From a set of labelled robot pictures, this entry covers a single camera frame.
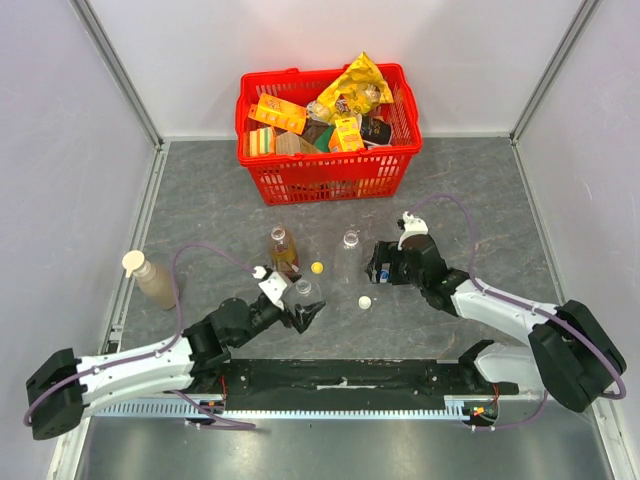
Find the small yellow bottle cap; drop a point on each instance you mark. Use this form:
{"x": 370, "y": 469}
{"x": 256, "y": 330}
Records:
{"x": 317, "y": 268}

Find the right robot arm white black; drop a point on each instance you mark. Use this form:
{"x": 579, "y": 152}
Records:
{"x": 567, "y": 352}

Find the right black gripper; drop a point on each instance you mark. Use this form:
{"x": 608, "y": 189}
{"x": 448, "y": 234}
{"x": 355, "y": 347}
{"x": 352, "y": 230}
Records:
{"x": 381, "y": 262}

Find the yellow tea bottle red label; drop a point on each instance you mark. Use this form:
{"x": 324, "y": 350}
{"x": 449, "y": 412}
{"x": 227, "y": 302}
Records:
{"x": 283, "y": 251}

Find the clear wrapped snack pack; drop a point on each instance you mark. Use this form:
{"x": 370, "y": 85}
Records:
{"x": 319, "y": 112}

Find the clear bottle blue cap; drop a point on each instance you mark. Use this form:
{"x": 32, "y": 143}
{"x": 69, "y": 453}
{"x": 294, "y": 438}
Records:
{"x": 302, "y": 293}

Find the orange box right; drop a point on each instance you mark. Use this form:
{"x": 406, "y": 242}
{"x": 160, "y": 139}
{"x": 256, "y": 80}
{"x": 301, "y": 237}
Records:
{"x": 346, "y": 136}

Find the wooden block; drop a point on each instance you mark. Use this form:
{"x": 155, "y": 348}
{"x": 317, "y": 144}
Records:
{"x": 290, "y": 144}

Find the yellow snack bag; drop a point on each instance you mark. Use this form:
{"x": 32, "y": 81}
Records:
{"x": 358, "y": 90}

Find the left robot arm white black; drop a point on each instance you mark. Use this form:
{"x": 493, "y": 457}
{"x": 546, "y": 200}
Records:
{"x": 66, "y": 389}

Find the green package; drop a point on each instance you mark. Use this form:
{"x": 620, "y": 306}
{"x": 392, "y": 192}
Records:
{"x": 322, "y": 142}

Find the small white bottle cap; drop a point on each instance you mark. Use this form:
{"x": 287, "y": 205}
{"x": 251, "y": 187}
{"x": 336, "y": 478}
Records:
{"x": 364, "y": 302}

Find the orange box left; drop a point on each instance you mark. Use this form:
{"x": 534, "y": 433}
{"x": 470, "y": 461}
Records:
{"x": 279, "y": 113}

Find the beige bottle round cap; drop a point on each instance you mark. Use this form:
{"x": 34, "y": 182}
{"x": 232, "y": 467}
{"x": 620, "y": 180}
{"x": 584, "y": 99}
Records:
{"x": 152, "y": 279}

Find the red plastic shopping basket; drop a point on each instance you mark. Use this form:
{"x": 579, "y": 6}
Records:
{"x": 289, "y": 168}

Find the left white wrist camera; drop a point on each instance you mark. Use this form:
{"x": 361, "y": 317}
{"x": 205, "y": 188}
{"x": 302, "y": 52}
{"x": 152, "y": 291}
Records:
{"x": 273, "y": 284}

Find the clear plastic bottle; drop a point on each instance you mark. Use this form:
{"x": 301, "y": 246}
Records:
{"x": 348, "y": 258}

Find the orange box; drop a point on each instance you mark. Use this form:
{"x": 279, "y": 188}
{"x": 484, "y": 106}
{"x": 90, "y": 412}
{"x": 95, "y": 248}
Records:
{"x": 279, "y": 113}
{"x": 346, "y": 136}

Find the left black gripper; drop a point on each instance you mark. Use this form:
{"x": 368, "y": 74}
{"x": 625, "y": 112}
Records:
{"x": 303, "y": 315}

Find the striped sponge pack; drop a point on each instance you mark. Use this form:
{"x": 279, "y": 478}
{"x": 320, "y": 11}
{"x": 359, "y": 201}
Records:
{"x": 262, "y": 141}

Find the white cable duct rail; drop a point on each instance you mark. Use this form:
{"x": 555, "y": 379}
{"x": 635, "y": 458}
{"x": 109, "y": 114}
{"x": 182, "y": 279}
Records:
{"x": 177, "y": 408}

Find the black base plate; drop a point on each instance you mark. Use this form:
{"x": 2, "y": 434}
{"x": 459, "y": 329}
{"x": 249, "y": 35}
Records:
{"x": 345, "y": 384}

